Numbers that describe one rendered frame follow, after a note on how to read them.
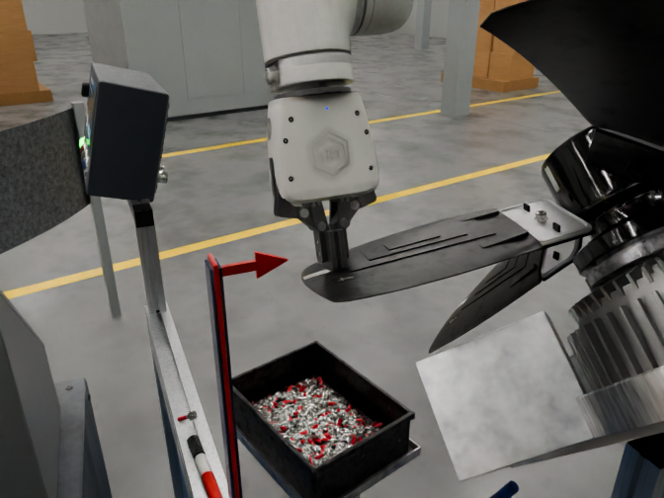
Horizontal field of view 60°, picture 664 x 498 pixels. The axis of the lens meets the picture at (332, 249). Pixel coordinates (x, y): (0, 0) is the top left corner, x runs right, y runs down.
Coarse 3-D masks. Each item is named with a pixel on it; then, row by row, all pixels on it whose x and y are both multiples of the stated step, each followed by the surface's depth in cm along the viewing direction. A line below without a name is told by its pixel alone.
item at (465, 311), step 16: (528, 256) 75; (496, 272) 82; (512, 272) 77; (528, 272) 72; (480, 288) 85; (496, 288) 79; (512, 288) 74; (528, 288) 71; (464, 304) 87; (480, 304) 80; (496, 304) 76; (448, 320) 89; (464, 320) 82; (480, 320) 77; (448, 336) 83; (432, 352) 84
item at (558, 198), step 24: (576, 144) 60; (552, 168) 62; (576, 168) 60; (600, 168) 58; (552, 192) 64; (576, 192) 60; (600, 192) 58; (624, 192) 57; (648, 192) 57; (600, 216) 59; (624, 216) 57; (648, 216) 54; (600, 240) 57; (624, 240) 55; (576, 264) 61; (600, 264) 60
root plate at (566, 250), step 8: (576, 240) 66; (552, 248) 71; (560, 248) 69; (568, 248) 67; (576, 248) 65; (544, 256) 72; (560, 256) 68; (568, 256) 66; (544, 264) 71; (552, 264) 69; (560, 264) 67; (544, 272) 69; (552, 272) 68
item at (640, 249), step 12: (648, 240) 54; (660, 240) 53; (624, 252) 55; (636, 252) 54; (648, 252) 54; (660, 252) 55; (612, 264) 56; (624, 264) 55; (636, 264) 56; (588, 276) 60; (600, 276) 58; (612, 276) 58
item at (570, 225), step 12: (528, 204) 64; (540, 204) 64; (552, 204) 63; (516, 216) 62; (528, 216) 62; (552, 216) 61; (564, 216) 60; (576, 216) 59; (528, 228) 59; (540, 228) 59; (552, 228) 59; (564, 228) 58; (576, 228) 58; (588, 228) 57; (540, 240) 57; (552, 240) 57
